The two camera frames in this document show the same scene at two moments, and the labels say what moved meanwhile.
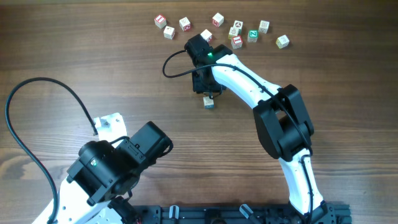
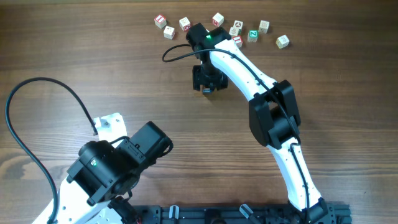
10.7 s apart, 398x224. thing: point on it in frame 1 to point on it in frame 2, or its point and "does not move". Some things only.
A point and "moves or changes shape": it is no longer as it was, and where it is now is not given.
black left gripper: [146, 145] does not move
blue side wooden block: [208, 102] moves or changes shape
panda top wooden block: [239, 24] does not move
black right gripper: [197, 86] does not move
